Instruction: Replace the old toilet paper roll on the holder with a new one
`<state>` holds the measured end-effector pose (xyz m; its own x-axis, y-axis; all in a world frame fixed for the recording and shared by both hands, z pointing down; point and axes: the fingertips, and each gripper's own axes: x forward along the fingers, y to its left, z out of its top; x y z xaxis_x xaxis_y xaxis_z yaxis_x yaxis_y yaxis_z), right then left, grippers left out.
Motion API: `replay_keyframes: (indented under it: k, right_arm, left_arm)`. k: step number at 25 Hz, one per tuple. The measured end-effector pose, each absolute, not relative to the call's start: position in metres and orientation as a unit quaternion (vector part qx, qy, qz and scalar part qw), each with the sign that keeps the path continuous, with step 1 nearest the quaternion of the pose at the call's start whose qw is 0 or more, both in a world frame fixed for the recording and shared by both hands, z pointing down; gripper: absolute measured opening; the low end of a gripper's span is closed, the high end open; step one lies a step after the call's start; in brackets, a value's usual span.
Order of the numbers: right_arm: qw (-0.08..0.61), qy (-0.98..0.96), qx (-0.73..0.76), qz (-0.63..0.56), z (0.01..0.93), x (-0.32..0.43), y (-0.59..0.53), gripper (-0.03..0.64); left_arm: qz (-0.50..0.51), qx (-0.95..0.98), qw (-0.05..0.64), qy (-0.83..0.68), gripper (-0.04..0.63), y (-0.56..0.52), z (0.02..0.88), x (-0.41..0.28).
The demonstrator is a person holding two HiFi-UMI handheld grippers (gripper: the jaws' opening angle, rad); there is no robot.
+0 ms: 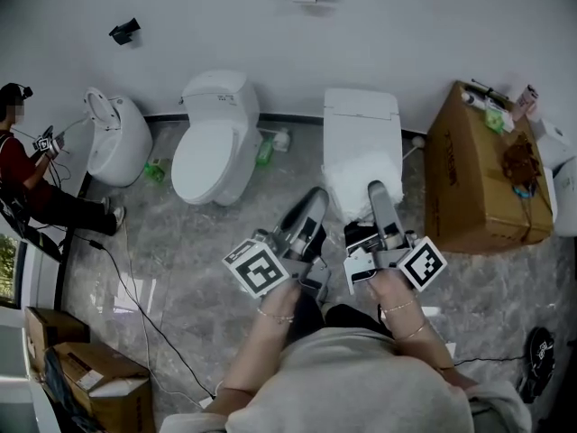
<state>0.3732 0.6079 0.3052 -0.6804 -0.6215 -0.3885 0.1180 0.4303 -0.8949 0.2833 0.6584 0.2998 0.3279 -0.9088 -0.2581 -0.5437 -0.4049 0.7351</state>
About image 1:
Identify egg-shaped white toilet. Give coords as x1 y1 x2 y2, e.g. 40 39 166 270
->
82 87 155 189

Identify white crumpled plastic wrap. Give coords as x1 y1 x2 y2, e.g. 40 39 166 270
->
321 150 405 223

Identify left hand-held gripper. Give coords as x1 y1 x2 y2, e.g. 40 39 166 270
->
222 187 333 309

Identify rectangular white toilet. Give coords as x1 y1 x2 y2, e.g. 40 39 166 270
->
322 88 405 223

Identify thin chain bracelet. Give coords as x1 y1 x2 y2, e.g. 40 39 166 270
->
381 299 417 314

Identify thin black cable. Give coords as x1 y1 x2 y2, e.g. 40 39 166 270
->
452 353 529 368

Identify person's black trousers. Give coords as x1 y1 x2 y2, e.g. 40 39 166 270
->
292 291 394 338

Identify white round bin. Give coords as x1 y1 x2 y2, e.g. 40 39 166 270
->
550 156 577 239

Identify white tube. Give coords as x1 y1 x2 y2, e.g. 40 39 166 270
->
461 89 489 108

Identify person's left hand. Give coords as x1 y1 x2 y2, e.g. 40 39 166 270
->
259 280 302 318

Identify green bottle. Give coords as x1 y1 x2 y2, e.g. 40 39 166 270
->
255 136 277 168
143 159 169 183

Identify small brown cardboard box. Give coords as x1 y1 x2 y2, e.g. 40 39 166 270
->
23 306 92 381

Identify gold bangle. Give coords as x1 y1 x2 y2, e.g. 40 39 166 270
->
395 318 430 343

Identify large brown cardboard box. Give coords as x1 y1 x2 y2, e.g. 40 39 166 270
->
424 79 555 255

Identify labelled brown cardboard box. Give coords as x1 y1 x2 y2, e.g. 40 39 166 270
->
50 340 157 433

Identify black stick tool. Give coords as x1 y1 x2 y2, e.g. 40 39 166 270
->
470 78 509 102

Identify white toilet with tank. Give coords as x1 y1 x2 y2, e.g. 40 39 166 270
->
169 69 263 207

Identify pink bottle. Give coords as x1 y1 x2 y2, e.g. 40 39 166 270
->
513 84 540 120

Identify white toilet brush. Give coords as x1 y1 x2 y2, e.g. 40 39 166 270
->
402 134 427 162

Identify person's left forearm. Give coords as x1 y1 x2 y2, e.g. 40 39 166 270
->
215 309 299 408

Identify white bottle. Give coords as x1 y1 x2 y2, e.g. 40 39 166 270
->
271 126 292 153

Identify empty black wall holder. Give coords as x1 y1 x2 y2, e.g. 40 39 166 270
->
108 16 142 47

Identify black floor cable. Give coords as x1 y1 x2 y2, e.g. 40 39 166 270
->
69 231 216 400

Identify person's grey sweater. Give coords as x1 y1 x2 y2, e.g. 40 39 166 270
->
160 326 534 433

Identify black round device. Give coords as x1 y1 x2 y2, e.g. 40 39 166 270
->
517 326 557 404

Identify white packets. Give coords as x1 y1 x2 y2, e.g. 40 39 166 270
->
485 97 516 134

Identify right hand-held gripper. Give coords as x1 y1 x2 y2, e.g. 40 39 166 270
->
343 180 448 295

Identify beaded bracelet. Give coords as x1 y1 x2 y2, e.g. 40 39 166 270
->
255 307 296 325

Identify person's right forearm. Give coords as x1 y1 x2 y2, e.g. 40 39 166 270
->
381 302 479 390

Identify dark blue bag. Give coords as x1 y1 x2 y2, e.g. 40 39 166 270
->
41 348 98 433

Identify person's right hand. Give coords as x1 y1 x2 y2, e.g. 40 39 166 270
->
365 269 420 310

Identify green packet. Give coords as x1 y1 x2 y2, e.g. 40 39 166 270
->
483 107 505 134

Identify brown crumpled cloth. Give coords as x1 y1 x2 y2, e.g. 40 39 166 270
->
501 132 543 185

